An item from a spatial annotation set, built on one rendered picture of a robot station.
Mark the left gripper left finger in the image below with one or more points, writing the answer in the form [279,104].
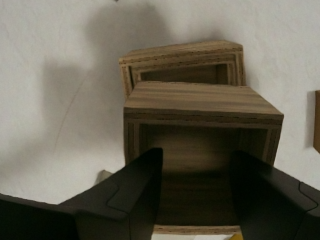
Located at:
[126,205]

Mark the yellow block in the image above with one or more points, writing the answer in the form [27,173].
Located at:
[236,237]

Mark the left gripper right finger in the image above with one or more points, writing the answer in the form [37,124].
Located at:
[271,204]

